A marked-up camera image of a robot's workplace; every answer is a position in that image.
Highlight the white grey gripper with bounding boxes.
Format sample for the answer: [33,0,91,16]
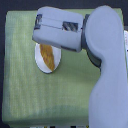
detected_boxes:
[32,7,86,52]

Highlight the golden brown bread roll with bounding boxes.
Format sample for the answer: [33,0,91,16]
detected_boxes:
[40,44,55,71]

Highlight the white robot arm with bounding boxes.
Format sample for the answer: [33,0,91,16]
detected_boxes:
[32,6,128,128]

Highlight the white round plate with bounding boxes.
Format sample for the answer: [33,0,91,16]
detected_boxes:
[35,44,61,73]

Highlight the green table cloth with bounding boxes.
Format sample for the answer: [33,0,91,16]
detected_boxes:
[2,10,101,127]

